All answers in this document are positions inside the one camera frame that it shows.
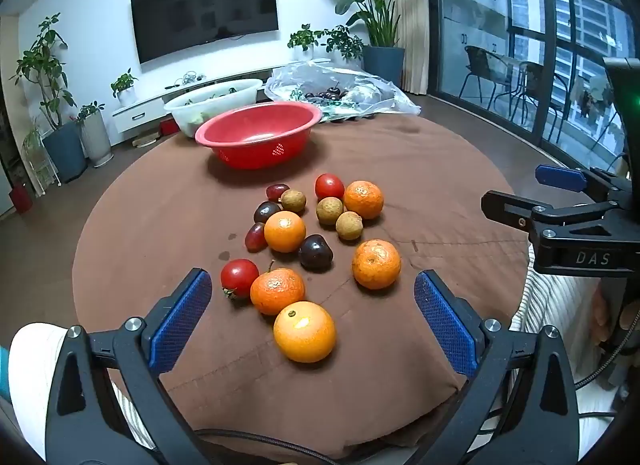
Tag person's right hand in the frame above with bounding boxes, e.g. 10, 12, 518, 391
594, 288, 640, 341

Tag white plastic basin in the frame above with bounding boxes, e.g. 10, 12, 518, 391
164, 79, 263, 138

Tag small plant in white pot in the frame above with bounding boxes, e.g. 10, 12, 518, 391
110, 68, 139, 108
288, 23, 325, 63

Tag clear plastic bag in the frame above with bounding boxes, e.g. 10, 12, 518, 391
265, 61, 421, 124

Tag tall broadleaf potted plant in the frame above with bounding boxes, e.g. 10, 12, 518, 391
306, 0, 430, 90

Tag bushy plant in white pot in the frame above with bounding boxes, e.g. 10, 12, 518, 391
322, 25, 366, 66

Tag wall television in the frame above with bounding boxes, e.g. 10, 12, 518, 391
130, 0, 280, 64

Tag person's right forearm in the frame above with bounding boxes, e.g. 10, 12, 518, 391
510, 272, 618, 396

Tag black cable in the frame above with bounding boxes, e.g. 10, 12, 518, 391
192, 427, 346, 465

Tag wire plant stand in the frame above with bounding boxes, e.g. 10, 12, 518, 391
22, 120, 62, 196

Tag white cloth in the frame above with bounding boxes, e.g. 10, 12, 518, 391
9, 322, 68, 451

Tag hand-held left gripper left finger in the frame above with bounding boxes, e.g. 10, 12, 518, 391
44, 267, 213, 465

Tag tan longan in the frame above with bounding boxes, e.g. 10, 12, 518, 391
335, 211, 364, 242
316, 197, 345, 226
280, 189, 307, 214

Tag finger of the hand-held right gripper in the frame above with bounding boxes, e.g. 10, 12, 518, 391
481, 189, 629, 252
534, 163, 629, 201

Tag white television cabinet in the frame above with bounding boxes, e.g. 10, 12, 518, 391
111, 59, 333, 134

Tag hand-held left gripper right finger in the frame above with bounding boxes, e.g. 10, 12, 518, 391
413, 269, 582, 465

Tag balcony potted plants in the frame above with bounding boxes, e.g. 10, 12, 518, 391
570, 76, 621, 132

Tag mandarin orange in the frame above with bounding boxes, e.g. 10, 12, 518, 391
250, 260, 306, 316
343, 180, 385, 220
351, 239, 402, 291

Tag plant in tall white pot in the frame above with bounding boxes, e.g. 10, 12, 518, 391
75, 102, 115, 168

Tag pile of dark cherries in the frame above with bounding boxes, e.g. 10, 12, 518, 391
304, 85, 346, 104

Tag leafy tree in blue pot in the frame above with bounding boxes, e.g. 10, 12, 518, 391
10, 13, 90, 184

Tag red cherry tomato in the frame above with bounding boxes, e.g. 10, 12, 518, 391
314, 173, 346, 202
220, 259, 260, 301

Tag sliding glass door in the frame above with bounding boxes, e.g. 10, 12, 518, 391
427, 0, 640, 180

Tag red plastic colander basin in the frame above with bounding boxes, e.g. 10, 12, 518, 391
195, 101, 323, 170

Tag braided grey cable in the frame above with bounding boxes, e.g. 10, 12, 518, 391
575, 325, 638, 391

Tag smooth round orange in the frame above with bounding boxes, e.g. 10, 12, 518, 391
264, 211, 307, 253
273, 301, 337, 364

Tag dark purple plum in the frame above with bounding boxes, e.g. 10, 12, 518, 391
298, 234, 334, 273
253, 201, 282, 224

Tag green leafy vegetables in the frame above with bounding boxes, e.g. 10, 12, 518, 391
185, 87, 240, 104

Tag beige curtain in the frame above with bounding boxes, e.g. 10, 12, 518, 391
387, 0, 436, 96

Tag black balcony chair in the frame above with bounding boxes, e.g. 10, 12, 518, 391
509, 61, 571, 143
459, 45, 521, 113

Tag red bin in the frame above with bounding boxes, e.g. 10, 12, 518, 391
9, 184, 34, 216

